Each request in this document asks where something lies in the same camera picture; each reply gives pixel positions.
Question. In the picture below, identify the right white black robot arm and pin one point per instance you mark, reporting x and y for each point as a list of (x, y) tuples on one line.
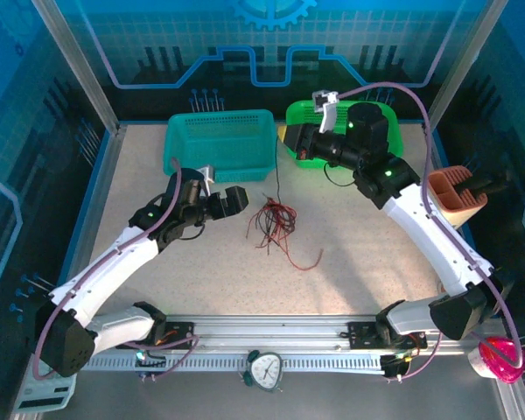
[(442, 245)]

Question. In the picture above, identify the green plastic basket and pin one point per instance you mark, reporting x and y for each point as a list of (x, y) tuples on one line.
[(304, 113)]

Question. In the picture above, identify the teal plastic basket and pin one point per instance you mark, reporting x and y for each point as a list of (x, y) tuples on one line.
[(227, 135)]

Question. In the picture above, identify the beige utensil holder terracotta rim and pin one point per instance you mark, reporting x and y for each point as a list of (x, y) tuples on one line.
[(464, 205)]

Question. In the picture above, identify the teal alarm clock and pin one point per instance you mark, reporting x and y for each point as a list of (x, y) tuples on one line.
[(264, 369)]

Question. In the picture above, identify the white calculator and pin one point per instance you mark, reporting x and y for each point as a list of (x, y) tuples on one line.
[(44, 396)]

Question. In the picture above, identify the pink dome white base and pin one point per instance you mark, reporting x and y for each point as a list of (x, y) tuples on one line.
[(503, 361)]

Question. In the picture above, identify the aluminium side rail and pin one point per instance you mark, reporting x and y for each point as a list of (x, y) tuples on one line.
[(100, 184)]

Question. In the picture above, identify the aluminium frame post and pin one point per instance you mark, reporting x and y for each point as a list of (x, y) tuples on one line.
[(79, 65), (461, 65)]

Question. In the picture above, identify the aluminium mounting rail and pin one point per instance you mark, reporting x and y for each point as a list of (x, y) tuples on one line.
[(267, 328)]

